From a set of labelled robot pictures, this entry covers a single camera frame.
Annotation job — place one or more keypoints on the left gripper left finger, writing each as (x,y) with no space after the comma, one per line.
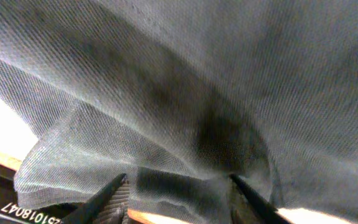
(86,213)

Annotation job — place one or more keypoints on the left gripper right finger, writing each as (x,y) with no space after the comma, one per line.
(253,208)

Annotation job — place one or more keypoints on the black t-shirt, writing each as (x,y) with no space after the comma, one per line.
(178,95)

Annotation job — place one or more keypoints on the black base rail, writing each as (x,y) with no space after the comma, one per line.
(12,212)

